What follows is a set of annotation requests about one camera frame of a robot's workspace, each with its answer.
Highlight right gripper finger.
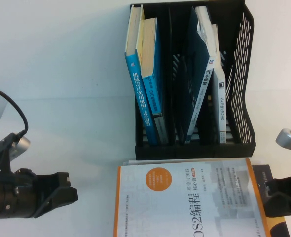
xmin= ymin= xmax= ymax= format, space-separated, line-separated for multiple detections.
xmin=263 ymin=196 xmax=291 ymax=218
xmin=265 ymin=179 xmax=288 ymax=197

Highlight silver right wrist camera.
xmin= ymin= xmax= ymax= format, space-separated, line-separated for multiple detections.
xmin=275 ymin=128 xmax=291 ymax=155

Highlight dark colourful robot book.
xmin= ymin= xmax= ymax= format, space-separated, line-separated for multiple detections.
xmin=251 ymin=163 xmax=291 ymax=237

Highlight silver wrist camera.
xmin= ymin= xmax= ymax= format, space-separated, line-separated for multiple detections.
xmin=11 ymin=133 xmax=31 ymax=158
xmin=275 ymin=128 xmax=291 ymax=155

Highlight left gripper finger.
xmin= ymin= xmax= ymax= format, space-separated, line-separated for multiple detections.
xmin=40 ymin=187 xmax=78 ymax=215
xmin=53 ymin=172 xmax=71 ymax=190

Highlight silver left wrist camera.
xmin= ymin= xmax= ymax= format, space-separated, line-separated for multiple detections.
xmin=11 ymin=133 xmax=31 ymax=158

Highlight blue DTC paperback book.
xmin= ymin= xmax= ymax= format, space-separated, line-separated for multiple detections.
xmin=135 ymin=17 xmax=170 ymax=145

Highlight black left camera cable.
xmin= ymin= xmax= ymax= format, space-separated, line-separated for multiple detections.
xmin=0 ymin=85 xmax=29 ymax=138

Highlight thick blue hardcover book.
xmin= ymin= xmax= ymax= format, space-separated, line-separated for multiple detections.
xmin=124 ymin=4 xmax=160 ymax=146

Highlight thin white spine book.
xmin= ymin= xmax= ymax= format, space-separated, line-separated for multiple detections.
xmin=211 ymin=23 xmax=227 ymax=144

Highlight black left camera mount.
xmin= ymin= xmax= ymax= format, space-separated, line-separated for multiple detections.
xmin=0 ymin=133 xmax=17 ymax=173

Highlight white book large black letters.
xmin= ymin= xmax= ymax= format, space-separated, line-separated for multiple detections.
xmin=128 ymin=158 xmax=250 ymax=166

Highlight white orange ROS2 book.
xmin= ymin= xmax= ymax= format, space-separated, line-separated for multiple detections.
xmin=112 ymin=158 xmax=272 ymax=237

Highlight teal cover white spine book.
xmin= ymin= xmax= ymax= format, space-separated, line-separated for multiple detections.
xmin=179 ymin=6 xmax=218 ymax=145

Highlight black plastic book stand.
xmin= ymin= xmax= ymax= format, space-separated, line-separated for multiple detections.
xmin=129 ymin=0 xmax=257 ymax=160

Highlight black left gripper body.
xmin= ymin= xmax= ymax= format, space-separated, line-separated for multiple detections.
xmin=14 ymin=168 xmax=60 ymax=219

